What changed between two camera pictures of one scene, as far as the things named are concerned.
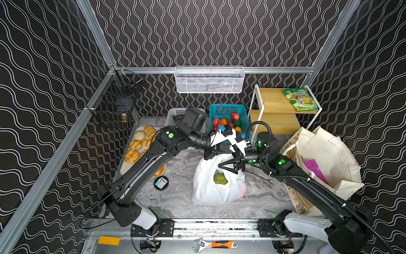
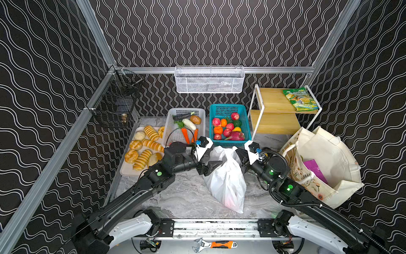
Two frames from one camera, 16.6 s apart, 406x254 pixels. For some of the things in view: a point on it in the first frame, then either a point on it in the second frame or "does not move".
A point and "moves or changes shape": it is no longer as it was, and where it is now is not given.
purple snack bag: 312,165 does not move
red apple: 214,121 does not move
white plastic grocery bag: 206,192 moves or changes shape
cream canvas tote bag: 324,157 does not move
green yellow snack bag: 301,99 does not move
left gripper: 217,148 to 202,166
